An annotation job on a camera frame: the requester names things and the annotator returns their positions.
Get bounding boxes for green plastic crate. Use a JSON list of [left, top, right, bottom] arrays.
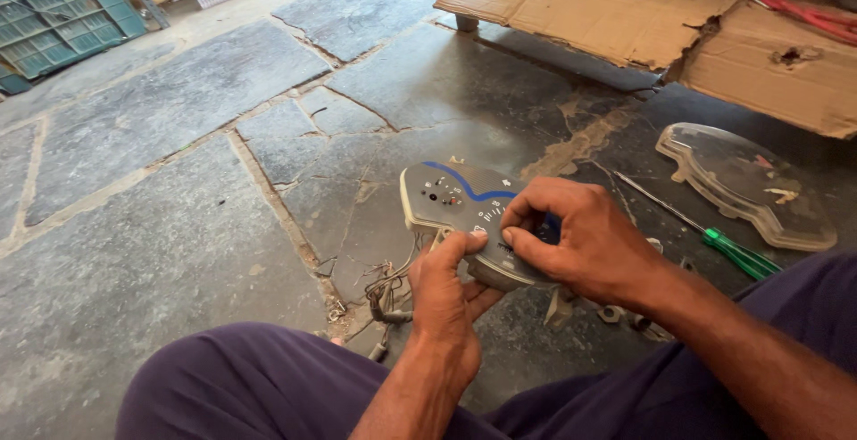
[[0, 0, 148, 96]]

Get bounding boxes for torn brown cardboard sheet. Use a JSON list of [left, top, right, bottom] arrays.
[[433, 0, 857, 140]]

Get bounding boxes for clear plastic cluster lens cover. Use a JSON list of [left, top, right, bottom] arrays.
[[655, 122, 838, 252]]

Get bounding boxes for green handled screwdriver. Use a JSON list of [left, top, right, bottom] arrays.
[[613, 170, 783, 282]]

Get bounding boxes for bundle of cluster wires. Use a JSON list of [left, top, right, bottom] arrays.
[[363, 236, 429, 362]]

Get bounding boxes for person's purple trousers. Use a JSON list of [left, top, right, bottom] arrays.
[[115, 249, 857, 440]]

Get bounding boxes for beige plastic bracket piece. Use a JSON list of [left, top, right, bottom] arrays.
[[544, 286, 577, 330]]

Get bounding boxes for red cables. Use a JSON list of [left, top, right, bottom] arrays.
[[758, 0, 857, 46]]

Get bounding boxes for person's right hand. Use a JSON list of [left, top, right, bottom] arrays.
[[501, 177, 670, 307]]

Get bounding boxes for grey speedometer instrument cluster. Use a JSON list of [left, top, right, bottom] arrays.
[[399, 156, 563, 291]]

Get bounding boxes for person's left hand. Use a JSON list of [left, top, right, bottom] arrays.
[[408, 230, 506, 387]]

